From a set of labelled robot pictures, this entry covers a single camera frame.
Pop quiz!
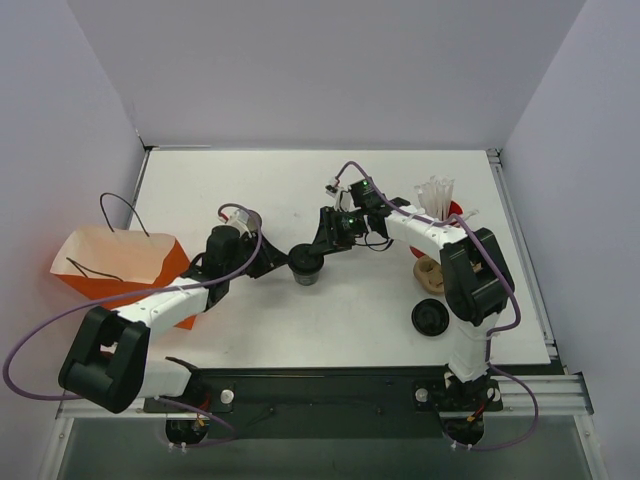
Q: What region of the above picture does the black cup lid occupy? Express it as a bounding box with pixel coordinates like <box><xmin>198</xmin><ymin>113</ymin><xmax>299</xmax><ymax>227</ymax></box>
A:
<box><xmin>288</xmin><ymin>243</ymin><xmax>324</xmax><ymax>275</ymax></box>
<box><xmin>411</xmin><ymin>299</ymin><xmax>449</xmax><ymax>337</ymax></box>

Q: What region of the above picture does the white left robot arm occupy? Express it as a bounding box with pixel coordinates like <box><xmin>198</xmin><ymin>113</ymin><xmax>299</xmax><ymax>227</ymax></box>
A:
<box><xmin>58</xmin><ymin>226</ymin><xmax>288</xmax><ymax>413</ymax></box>

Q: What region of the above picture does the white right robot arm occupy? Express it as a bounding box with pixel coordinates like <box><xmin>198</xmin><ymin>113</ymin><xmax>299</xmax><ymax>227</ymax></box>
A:
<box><xmin>289</xmin><ymin>178</ymin><xmax>517</xmax><ymax>408</ymax></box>

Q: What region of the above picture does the red straw holder cup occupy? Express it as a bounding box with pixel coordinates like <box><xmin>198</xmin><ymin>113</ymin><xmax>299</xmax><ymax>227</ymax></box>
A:
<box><xmin>409</xmin><ymin>200</ymin><xmax>464</xmax><ymax>258</ymax></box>

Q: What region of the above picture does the brown cardboard cup carrier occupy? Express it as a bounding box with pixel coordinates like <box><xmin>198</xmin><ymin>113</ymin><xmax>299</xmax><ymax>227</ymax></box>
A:
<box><xmin>413</xmin><ymin>255</ymin><xmax>444</xmax><ymax>295</ymax></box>

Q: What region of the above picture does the orange paper bag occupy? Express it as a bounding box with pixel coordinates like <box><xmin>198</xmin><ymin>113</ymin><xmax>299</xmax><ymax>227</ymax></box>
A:
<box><xmin>50</xmin><ymin>225</ymin><xmax>190</xmax><ymax>300</ymax></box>

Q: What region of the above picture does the black cup lid on table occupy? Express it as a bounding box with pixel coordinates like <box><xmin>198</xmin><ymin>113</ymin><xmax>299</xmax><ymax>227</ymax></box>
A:
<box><xmin>411</xmin><ymin>299</ymin><xmax>449</xmax><ymax>337</ymax></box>

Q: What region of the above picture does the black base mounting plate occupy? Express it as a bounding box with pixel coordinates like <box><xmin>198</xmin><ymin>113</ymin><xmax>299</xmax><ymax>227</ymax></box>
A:
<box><xmin>143</xmin><ymin>366</ymin><xmax>503</xmax><ymax>439</ymax></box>

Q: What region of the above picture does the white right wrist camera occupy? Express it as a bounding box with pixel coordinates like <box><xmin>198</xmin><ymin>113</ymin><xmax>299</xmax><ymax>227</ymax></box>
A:
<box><xmin>325</xmin><ymin>177</ymin><xmax>352</xmax><ymax>212</ymax></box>

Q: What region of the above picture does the aluminium frame rail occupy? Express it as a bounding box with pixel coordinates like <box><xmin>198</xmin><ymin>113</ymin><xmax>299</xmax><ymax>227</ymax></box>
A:
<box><xmin>55</xmin><ymin>372</ymin><xmax>595</xmax><ymax>420</ymax></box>

